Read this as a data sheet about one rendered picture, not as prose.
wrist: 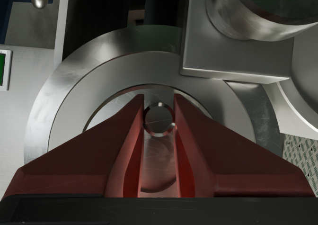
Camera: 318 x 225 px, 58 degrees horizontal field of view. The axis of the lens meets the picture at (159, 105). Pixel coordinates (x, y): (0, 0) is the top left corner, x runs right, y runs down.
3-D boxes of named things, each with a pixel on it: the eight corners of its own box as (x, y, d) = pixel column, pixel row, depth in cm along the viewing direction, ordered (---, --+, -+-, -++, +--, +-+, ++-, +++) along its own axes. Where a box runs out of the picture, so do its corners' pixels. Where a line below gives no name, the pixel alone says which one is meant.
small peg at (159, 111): (147, 141, 12) (136, 108, 12) (150, 135, 14) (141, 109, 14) (180, 130, 12) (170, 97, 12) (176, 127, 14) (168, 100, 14)
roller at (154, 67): (271, 66, 16) (241, 277, 15) (203, 93, 41) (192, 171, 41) (62, 36, 16) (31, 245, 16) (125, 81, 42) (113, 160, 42)
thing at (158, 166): (61, 217, 14) (93, 70, 14) (73, 204, 16) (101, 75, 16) (208, 250, 14) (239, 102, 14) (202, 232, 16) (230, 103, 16)
